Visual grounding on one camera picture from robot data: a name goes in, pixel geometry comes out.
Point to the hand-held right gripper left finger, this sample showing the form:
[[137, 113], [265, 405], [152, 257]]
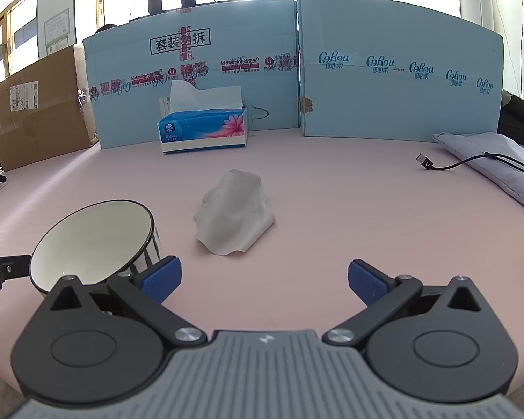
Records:
[[161, 281]]

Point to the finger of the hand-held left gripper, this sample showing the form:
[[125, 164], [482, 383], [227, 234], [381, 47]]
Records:
[[8, 267]]

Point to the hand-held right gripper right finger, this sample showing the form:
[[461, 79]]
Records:
[[367, 283]]

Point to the beige cleaning cloth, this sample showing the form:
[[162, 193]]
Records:
[[236, 214]]

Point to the brown cardboard box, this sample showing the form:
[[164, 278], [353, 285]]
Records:
[[39, 131]]

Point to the blue tissue box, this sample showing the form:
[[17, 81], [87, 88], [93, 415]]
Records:
[[201, 133]]

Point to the blue cardboard panel red print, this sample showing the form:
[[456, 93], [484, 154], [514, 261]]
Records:
[[126, 113]]

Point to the white paper label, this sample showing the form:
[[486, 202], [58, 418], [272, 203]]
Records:
[[165, 105]]

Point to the blue cardboard panel teal logos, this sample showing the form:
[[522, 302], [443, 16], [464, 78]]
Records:
[[397, 104]]

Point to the white tissue sheet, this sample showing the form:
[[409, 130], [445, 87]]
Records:
[[201, 96]]

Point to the black jacket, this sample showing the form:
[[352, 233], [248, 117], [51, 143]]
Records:
[[522, 118]]

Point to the white wall notice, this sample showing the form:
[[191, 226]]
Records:
[[56, 30]]

